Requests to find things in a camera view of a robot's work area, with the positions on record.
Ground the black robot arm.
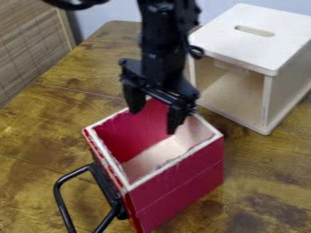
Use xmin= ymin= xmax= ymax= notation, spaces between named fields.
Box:
xmin=119 ymin=0 xmax=204 ymax=135

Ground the black cable loop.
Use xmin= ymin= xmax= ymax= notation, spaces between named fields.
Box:
xmin=186 ymin=44 xmax=207 ymax=60

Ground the red wooden drawer box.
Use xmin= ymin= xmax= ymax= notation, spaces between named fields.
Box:
xmin=82 ymin=99 xmax=223 ymax=233

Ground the light wooden cabinet frame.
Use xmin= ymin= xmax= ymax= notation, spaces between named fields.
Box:
xmin=190 ymin=4 xmax=311 ymax=135

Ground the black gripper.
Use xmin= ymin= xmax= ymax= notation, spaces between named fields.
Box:
xmin=119 ymin=46 xmax=200 ymax=135

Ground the black metal drawer handle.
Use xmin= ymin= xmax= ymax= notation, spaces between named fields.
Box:
xmin=53 ymin=162 xmax=128 ymax=233

